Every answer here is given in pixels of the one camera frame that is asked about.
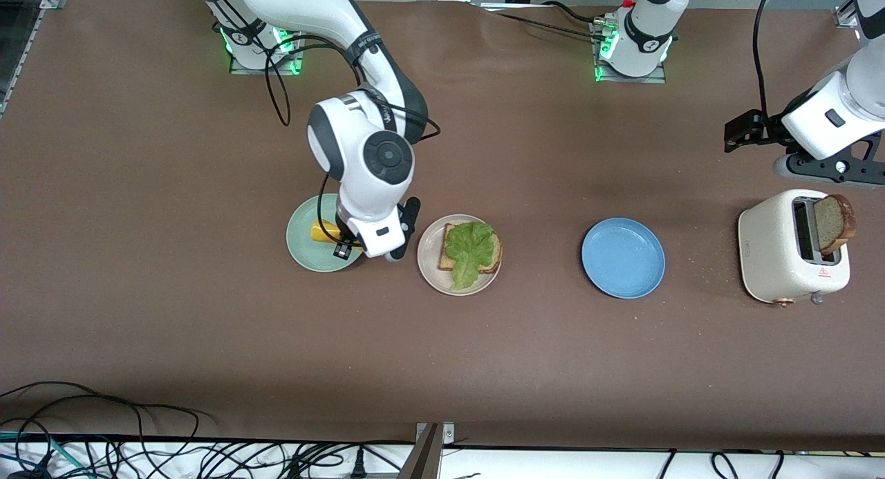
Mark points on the green lettuce leaf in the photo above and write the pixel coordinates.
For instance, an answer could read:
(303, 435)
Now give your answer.
(470, 247)

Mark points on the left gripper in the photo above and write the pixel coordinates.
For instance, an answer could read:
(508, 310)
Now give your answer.
(766, 128)

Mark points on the mint green plate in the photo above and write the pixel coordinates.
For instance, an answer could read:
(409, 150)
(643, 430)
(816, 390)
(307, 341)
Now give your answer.
(304, 247)

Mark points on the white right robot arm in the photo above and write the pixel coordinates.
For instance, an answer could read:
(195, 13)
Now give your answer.
(311, 9)

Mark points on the blue plate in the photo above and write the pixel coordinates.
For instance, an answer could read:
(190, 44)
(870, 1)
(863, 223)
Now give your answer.
(622, 258)

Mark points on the cream white toaster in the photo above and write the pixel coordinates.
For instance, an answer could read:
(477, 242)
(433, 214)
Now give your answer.
(767, 251)

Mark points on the beige plate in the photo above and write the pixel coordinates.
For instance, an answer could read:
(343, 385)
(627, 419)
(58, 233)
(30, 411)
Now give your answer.
(432, 275)

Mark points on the metal table bracket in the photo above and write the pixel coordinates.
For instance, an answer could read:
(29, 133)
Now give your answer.
(425, 458)

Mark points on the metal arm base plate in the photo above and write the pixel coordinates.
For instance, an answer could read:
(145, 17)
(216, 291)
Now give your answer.
(632, 79)
(302, 64)

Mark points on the black power plug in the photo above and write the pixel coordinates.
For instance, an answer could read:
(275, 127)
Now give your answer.
(357, 462)

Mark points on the yellow mustard squeeze bottle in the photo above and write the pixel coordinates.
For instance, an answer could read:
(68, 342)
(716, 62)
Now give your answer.
(323, 231)

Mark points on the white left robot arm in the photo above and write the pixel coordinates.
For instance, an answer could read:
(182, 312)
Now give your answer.
(646, 36)

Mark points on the brown bread slice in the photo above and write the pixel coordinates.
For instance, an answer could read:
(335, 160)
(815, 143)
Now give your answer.
(833, 223)
(491, 263)

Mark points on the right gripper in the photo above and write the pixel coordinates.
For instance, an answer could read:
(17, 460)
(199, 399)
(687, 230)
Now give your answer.
(343, 247)

